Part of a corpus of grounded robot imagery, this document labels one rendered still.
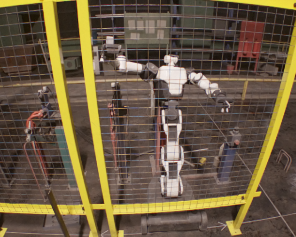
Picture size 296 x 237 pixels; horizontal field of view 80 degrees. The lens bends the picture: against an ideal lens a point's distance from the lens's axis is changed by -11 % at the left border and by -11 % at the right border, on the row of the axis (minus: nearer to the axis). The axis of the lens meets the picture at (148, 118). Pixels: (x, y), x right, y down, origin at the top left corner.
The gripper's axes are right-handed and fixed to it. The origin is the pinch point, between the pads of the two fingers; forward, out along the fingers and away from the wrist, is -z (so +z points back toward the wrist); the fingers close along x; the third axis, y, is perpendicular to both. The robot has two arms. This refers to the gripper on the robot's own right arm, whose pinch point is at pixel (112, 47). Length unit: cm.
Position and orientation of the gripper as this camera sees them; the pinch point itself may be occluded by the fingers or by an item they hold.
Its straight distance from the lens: 120.6
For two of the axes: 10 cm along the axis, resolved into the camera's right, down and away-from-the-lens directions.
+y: -0.1, 9.9, 1.3
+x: 9.4, -0.4, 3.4
